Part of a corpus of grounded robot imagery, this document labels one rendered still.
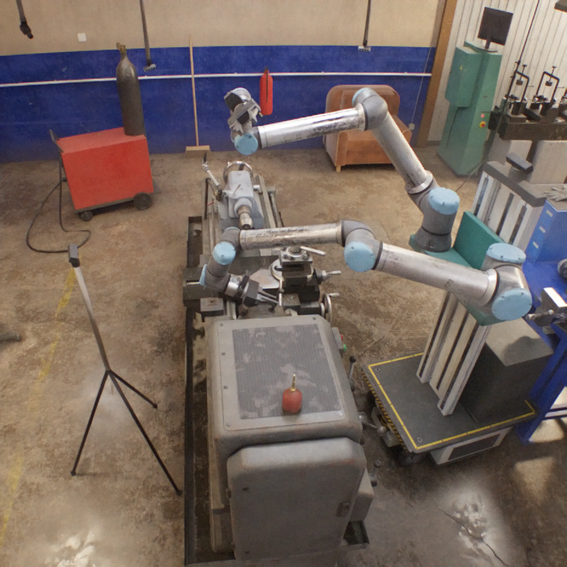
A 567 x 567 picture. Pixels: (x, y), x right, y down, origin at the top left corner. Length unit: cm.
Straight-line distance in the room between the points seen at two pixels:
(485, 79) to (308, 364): 495
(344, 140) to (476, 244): 384
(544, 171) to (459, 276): 511
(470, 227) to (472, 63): 402
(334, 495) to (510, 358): 137
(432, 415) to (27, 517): 243
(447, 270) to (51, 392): 276
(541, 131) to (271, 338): 533
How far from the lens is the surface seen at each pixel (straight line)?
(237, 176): 337
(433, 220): 241
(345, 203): 552
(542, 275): 347
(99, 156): 512
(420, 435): 293
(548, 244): 353
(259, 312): 213
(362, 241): 182
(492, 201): 242
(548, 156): 684
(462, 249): 249
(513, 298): 194
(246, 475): 158
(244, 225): 292
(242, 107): 197
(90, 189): 524
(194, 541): 243
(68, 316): 419
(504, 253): 210
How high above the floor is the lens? 265
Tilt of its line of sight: 41 degrees down
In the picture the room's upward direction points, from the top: 1 degrees clockwise
